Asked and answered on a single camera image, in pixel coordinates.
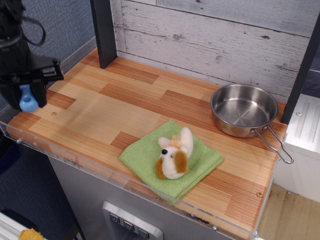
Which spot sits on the stainless steel pot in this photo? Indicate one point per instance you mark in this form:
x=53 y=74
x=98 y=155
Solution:
x=246 y=111

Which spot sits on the blue handled grey spoon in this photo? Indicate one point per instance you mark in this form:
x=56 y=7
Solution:
x=27 y=102

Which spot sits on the grey cabinet with buttons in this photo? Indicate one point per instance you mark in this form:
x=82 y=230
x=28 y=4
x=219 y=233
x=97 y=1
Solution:
x=109 y=205

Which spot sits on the black left vertical post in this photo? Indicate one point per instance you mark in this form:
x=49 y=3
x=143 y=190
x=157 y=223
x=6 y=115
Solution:
x=104 y=31

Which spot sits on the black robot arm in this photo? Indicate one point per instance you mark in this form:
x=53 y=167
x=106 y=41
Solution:
x=11 y=18

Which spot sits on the clear acrylic guard rail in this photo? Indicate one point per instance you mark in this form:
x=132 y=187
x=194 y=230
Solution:
x=95 y=113

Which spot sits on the black right vertical post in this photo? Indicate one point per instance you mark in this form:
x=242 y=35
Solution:
x=302 y=73

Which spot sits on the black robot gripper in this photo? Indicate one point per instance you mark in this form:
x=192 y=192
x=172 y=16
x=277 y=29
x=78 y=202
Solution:
x=20 y=66

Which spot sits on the white appliance at right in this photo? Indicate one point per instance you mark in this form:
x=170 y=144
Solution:
x=302 y=141

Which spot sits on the yellow black object bottom left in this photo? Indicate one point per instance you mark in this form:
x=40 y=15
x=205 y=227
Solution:
x=30 y=234

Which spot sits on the black vertical post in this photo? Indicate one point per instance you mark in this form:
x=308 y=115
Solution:
x=104 y=31
x=302 y=73

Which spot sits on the white brown plush dog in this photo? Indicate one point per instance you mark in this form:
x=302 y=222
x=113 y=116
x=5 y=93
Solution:
x=173 y=161

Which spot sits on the green folded cloth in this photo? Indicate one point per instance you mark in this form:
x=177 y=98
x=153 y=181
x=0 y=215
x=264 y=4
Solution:
x=142 y=155

